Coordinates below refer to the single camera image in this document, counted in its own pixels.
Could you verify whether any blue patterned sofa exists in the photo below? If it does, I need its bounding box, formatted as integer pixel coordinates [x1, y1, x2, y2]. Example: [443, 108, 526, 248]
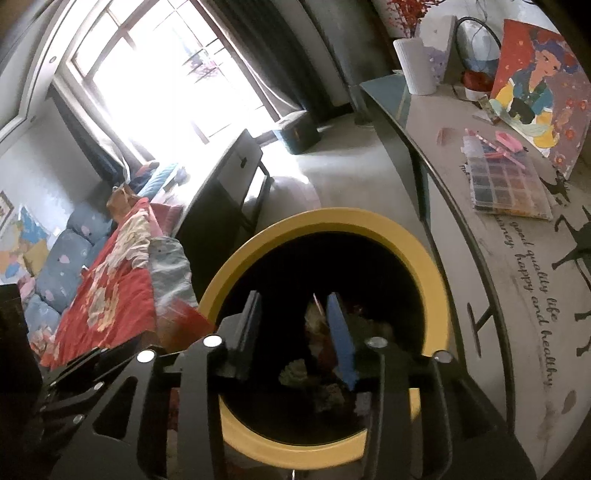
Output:
[21, 161, 185, 337]

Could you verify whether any clear bead organiser box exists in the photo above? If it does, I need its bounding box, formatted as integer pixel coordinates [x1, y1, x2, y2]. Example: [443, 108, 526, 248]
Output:
[463, 134, 553, 220]

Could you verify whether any dark grey curtain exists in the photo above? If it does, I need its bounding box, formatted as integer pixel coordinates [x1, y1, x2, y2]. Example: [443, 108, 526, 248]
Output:
[46, 85, 134, 183]
[203, 0, 342, 125]

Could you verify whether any side table with print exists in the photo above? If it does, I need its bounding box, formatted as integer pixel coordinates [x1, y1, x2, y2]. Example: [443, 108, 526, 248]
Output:
[359, 74, 591, 480]

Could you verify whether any light blue quilt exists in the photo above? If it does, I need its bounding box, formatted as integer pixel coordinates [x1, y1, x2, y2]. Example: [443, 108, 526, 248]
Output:
[148, 235, 192, 310]

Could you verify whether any pink plastic tray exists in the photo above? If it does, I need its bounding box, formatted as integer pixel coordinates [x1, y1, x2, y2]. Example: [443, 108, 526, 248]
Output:
[495, 130, 525, 153]

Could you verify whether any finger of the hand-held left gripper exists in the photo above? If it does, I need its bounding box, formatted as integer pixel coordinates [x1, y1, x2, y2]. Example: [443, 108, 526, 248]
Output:
[42, 348, 136, 457]

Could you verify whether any pink pen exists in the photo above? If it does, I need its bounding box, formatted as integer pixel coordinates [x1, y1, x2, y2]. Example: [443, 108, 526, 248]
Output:
[466, 127, 527, 169]

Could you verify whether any white ribbed vase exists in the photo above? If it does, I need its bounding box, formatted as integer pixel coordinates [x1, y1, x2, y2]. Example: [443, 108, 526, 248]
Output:
[393, 38, 437, 96]

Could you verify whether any blue square stool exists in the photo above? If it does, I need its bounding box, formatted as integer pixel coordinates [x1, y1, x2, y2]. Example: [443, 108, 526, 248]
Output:
[272, 111, 321, 155]

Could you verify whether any small picture card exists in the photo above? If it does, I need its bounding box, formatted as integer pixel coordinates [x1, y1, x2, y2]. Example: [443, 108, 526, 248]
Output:
[478, 97, 502, 123]

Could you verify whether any glass balcony door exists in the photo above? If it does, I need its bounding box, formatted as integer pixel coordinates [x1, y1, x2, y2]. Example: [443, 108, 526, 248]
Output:
[51, 0, 278, 171]

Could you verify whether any small white cup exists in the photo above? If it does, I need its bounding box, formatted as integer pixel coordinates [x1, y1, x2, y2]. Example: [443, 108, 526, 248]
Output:
[463, 70, 495, 101]

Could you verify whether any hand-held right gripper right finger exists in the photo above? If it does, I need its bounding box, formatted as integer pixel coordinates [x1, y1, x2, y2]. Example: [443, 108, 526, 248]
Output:
[325, 292, 536, 480]

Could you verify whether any orange plush toy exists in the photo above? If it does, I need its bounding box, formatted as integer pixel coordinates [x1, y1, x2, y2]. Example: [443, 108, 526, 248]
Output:
[107, 185, 139, 220]

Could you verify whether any round black rimmed mirror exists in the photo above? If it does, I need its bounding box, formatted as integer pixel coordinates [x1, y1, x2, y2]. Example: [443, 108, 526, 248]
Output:
[455, 17, 502, 88]

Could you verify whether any yellow cushion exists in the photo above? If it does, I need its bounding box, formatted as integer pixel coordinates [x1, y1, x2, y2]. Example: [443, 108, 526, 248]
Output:
[23, 249, 47, 273]

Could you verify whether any wooden coffee table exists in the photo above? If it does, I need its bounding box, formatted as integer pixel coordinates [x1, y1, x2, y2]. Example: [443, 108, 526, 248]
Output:
[173, 128, 273, 250]

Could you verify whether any red floral blanket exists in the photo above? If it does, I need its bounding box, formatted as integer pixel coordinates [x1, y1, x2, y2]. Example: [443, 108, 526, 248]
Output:
[39, 198, 218, 370]

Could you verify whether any grey standing air conditioner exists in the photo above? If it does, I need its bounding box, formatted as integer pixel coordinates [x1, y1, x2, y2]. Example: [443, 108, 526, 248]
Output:
[277, 0, 393, 125]

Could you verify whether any hanging red blue laundry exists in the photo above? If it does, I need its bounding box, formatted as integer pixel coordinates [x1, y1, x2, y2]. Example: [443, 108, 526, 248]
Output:
[185, 51, 220, 79]

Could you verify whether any country map poster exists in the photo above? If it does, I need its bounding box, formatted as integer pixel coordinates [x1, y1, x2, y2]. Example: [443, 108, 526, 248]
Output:
[0, 205, 49, 282]

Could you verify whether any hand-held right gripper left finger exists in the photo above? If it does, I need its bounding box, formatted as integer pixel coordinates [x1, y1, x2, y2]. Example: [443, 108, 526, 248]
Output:
[51, 290, 264, 480]

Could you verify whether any white lilac box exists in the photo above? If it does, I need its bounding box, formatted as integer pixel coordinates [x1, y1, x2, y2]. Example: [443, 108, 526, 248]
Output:
[413, 15, 458, 86]

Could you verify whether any yellow rimmed trash bin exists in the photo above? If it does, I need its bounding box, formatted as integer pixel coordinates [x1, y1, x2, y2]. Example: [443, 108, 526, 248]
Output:
[196, 208, 451, 469]

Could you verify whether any colourful figure painting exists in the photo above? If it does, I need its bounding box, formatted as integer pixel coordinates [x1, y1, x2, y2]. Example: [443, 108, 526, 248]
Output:
[489, 18, 585, 178]

